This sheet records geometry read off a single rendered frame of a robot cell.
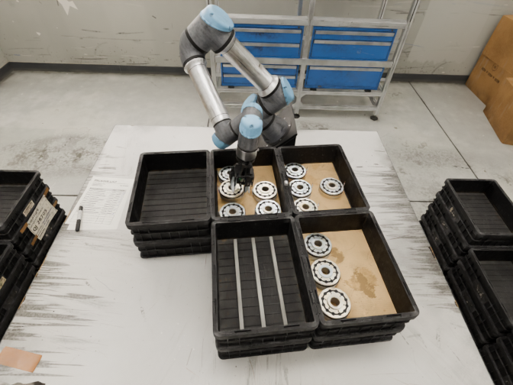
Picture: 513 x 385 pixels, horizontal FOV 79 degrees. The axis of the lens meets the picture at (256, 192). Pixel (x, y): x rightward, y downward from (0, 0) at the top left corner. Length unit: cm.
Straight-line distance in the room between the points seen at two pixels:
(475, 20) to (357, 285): 378
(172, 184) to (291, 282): 67
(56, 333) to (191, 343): 46
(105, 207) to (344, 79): 245
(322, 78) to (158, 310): 257
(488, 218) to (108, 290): 195
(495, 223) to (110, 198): 203
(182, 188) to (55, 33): 333
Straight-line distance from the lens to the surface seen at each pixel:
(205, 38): 130
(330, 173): 148
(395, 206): 163
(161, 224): 114
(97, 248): 145
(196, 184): 139
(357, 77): 327
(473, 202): 222
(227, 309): 106
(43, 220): 214
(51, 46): 455
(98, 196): 164
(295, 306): 107
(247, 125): 103
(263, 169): 145
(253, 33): 297
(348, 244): 124
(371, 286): 117
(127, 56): 423
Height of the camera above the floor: 181
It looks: 47 degrees down
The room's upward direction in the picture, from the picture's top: 3 degrees clockwise
